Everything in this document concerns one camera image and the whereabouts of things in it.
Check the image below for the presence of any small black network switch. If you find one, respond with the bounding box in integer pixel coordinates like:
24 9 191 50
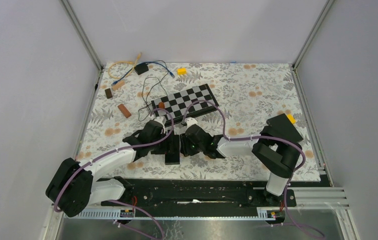
164 131 180 165

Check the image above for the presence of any black power adapter with cable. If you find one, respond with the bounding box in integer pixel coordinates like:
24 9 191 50
132 63 183 133

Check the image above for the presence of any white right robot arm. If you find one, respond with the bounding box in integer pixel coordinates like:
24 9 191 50
181 114 303 206

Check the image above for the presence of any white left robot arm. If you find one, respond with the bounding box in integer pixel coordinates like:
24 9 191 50
45 116 171 217

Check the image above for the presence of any orange piece on checkerboard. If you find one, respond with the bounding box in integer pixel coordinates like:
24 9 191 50
158 102 165 109

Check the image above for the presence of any black white checkerboard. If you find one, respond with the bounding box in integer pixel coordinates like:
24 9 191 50
150 84 219 127

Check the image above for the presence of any reddish brown wooden block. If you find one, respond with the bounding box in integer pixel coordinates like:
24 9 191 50
117 104 132 119

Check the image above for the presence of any light tan wooden block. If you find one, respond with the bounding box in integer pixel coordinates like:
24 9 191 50
111 80 125 91

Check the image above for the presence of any dark brown wooden block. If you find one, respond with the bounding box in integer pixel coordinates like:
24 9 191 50
104 88 113 99

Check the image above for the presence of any floral patterned table mat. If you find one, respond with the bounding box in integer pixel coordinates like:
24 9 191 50
76 63 320 182

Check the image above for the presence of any yellow block at right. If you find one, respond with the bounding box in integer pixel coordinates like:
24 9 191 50
286 114 297 125

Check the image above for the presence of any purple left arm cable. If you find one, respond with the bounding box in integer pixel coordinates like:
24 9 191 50
53 107 175 213

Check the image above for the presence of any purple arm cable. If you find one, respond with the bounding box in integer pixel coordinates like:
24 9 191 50
53 107 175 213
181 99 326 239

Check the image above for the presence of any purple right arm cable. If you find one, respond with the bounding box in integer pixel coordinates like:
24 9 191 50
181 99 326 239

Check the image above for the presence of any blue ethernet cable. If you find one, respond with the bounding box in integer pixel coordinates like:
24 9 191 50
111 60 176 86

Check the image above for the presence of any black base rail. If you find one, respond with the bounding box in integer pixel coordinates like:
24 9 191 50
119 178 297 217

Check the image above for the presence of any yellow block near wall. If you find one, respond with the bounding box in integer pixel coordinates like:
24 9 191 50
176 68 187 76

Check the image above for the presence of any orange yellow cable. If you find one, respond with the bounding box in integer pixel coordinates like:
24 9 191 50
107 52 143 80

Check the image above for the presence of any slotted cable duct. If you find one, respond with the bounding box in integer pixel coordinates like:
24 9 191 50
73 207 276 221

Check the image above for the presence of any large black network switch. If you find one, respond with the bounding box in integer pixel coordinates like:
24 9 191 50
262 113 304 143

